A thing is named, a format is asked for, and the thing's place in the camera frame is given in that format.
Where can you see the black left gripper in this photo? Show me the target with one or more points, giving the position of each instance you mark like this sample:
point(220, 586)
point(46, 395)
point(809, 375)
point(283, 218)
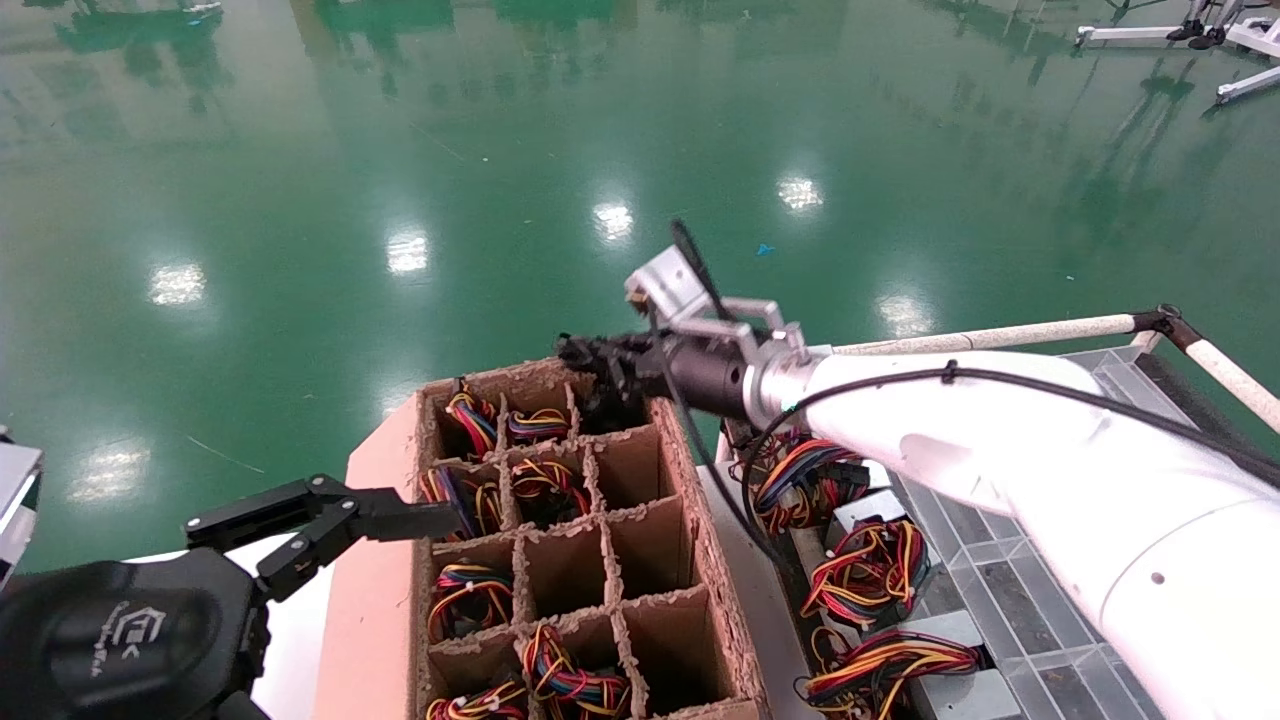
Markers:
point(130, 640)

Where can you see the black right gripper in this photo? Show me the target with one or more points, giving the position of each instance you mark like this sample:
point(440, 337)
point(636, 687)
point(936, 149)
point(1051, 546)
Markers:
point(705, 375)

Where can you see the cardboard box with dividers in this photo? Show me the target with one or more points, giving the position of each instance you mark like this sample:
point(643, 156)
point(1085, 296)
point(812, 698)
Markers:
point(370, 600)

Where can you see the white stand base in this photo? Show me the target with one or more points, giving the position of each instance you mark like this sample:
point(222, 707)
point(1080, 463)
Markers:
point(1130, 35)
point(1250, 85)

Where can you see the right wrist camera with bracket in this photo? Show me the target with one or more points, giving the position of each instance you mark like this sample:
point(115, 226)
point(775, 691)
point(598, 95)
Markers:
point(680, 290)

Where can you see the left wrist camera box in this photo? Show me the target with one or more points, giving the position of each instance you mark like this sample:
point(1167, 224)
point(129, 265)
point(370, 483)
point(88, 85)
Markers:
point(18, 500)

